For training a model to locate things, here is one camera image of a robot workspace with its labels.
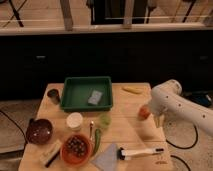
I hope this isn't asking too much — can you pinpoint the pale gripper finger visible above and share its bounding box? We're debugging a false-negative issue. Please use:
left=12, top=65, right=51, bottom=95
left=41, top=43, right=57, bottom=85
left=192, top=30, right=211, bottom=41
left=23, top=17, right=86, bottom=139
left=154, top=115, right=165, bottom=128

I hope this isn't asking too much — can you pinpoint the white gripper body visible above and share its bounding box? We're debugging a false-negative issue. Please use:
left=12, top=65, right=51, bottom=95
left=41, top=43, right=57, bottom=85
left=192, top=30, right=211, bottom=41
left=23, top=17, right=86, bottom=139
left=148, top=98, right=166, bottom=116

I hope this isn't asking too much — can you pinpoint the orange apple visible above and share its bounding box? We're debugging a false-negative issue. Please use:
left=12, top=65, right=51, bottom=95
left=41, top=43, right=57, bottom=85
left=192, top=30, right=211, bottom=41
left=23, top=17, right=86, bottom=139
left=138, top=105, right=151, bottom=120

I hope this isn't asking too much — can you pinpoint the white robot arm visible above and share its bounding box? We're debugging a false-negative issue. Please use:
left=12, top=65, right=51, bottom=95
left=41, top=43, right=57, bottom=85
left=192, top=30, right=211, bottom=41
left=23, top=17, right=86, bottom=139
left=148, top=79, right=213, bottom=136

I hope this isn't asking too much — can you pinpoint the small green cup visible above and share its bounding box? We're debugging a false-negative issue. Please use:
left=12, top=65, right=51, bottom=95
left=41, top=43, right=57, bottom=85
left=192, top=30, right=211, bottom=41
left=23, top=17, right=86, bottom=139
left=99, top=114, right=111, bottom=129

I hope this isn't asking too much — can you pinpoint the white paper cup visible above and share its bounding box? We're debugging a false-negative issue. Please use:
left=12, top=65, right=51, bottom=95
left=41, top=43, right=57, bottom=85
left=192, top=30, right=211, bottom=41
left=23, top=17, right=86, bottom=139
left=66, top=112, right=83, bottom=131

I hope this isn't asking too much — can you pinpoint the dark metal cup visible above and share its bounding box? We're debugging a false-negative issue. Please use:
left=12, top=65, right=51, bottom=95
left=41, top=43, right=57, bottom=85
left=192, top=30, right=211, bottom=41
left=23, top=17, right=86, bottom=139
left=47, top=89, right=60, bottom=104

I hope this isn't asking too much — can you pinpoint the yellow banana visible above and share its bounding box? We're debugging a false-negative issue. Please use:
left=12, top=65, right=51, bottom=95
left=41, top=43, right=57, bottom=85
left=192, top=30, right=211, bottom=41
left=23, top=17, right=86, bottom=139
left=122, top=86, right=142, bottom=94

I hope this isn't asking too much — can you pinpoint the green chili pepper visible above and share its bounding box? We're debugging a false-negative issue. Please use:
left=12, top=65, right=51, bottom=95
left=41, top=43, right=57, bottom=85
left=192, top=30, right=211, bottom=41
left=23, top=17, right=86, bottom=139
left=93, top=128, right=101, bottom=155

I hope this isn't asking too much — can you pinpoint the grey sponge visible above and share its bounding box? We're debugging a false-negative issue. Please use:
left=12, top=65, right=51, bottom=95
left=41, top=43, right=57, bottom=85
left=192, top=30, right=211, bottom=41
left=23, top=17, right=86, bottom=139
left=88, top=90, right=103, bottom=105

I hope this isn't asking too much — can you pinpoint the grey blue cloth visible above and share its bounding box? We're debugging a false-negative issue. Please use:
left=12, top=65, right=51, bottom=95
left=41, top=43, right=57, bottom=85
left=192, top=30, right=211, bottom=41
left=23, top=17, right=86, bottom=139
left=91, top=143, right=118, bottom=171

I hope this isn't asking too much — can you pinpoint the metal spoon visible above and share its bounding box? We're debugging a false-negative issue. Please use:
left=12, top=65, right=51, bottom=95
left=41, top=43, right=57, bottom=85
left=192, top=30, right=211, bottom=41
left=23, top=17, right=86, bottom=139
left=89, top=121, right=94, bottom=141

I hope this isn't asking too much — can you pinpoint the green plastic tray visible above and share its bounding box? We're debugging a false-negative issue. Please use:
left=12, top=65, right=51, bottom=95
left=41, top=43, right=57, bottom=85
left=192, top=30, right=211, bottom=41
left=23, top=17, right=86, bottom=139
left=60, top=76, right=113, bottom=112

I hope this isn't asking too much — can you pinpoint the orange bowl with nuts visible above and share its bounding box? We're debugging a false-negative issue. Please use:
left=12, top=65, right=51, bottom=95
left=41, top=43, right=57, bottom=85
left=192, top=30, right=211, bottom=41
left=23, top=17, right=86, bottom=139
left=60, top=134, right=93, bottom=167

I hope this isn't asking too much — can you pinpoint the wooden block brush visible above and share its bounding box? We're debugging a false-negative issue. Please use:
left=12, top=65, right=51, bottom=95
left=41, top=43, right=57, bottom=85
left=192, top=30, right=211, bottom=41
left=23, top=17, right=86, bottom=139
left=39, top=140, right=62, bottom=167

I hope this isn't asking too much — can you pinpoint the purple bowl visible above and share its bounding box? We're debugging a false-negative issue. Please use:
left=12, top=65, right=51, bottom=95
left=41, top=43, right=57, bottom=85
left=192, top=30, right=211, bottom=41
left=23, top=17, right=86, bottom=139
left=26, top=119, right=53, bottom=145

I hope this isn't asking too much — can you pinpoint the black power cable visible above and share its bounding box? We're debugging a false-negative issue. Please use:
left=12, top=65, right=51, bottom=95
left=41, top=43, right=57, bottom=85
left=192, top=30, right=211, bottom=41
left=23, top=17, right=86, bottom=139
left=165, top=123, right=200, bottom=150

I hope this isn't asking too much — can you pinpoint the white black handled tool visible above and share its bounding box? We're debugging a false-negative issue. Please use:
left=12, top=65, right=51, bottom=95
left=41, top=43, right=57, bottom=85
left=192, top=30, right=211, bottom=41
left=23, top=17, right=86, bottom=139
left=117, top=147, right=164, bottom=160

